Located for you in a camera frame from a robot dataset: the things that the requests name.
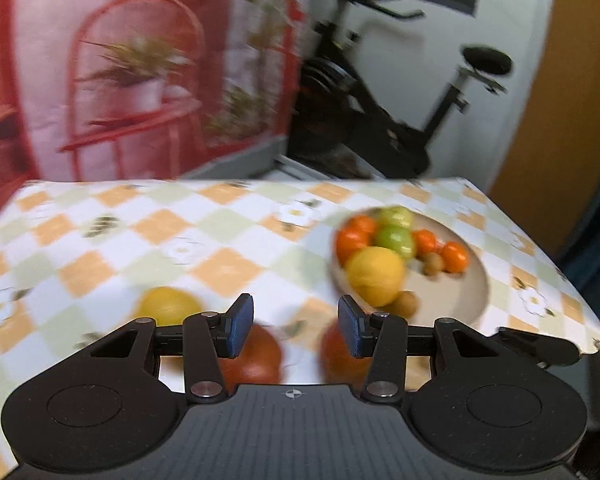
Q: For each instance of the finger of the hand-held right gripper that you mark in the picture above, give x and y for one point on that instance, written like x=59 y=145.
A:
x=545 y=347

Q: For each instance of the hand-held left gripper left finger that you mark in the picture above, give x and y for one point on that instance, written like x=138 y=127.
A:
x=240 y=326

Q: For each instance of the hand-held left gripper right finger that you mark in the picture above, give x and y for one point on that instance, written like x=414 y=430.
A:
x=352 y=331

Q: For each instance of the red apple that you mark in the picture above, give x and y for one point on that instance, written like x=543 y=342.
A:
x=260 y=355
x=331 y=355

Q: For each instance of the brown kiwi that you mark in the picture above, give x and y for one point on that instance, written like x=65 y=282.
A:
x=432 y=263
x=405 y=303

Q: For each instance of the yellow lemon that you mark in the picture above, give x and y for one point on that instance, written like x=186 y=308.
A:
x=167 y=305
x=375 y=275

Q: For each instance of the green apple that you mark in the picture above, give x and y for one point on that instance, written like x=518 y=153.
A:
x=395 y=240
x=396 y=216

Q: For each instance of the beige plate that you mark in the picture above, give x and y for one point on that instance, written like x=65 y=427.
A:
x=450 y=300

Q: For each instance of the checkered flower tablecloth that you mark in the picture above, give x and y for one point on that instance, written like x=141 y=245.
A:
x=130 y=240

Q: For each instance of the grey backdrop stand base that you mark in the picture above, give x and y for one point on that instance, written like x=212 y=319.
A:
x=260 y=161

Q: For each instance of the black exercise bike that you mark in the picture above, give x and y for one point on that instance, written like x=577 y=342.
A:
x=360 y=100

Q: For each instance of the wooden door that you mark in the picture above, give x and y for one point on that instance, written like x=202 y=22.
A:
x=570 y=110

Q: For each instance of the printed wall tapestry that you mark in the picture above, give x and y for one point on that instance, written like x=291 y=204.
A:
x=40 y=85

